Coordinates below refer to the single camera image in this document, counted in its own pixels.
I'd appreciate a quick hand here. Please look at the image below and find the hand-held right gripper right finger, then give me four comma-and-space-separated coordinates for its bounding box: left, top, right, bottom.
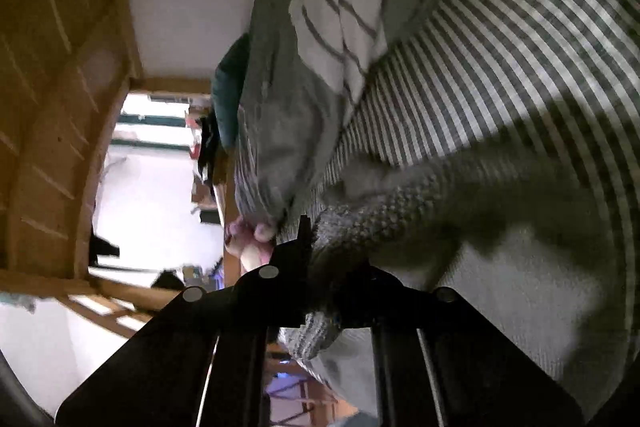
310, 259, 587, 427

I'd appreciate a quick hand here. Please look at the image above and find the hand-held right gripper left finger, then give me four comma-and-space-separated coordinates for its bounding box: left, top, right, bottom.
55, 215, 313, 427

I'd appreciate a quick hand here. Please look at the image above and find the grey knit sweater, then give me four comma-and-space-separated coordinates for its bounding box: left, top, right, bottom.
277, 144, 635, 427

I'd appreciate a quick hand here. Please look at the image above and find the clothes heap by window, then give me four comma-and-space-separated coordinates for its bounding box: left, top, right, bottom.
187, 107, 222, 188

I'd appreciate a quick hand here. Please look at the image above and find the pink plush toy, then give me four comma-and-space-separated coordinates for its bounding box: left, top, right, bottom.
224, 214, 277, 270

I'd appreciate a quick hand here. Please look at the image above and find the grey quilt with striped patch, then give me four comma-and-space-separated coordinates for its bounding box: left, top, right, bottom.
232, 0, 441, 228

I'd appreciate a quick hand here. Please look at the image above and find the wooden bed ladder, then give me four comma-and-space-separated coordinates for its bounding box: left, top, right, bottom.
0, 268, 168, 339

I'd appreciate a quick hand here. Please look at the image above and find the teal pillow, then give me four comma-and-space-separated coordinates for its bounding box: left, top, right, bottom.
210, 34, 251, 152

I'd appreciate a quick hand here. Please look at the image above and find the black hanging bag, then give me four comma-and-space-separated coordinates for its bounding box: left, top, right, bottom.
89, 227, 122, 266

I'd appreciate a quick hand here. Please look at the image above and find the window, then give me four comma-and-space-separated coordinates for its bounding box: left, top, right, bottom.
107, 92, 217, 158

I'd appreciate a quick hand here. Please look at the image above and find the black white checkered bedsheet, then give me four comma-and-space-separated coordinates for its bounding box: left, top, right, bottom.
280, 0, 640, 228

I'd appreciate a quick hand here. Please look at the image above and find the wooden bunk bed frame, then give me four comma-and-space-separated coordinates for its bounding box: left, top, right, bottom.
0, 0, 236, 288

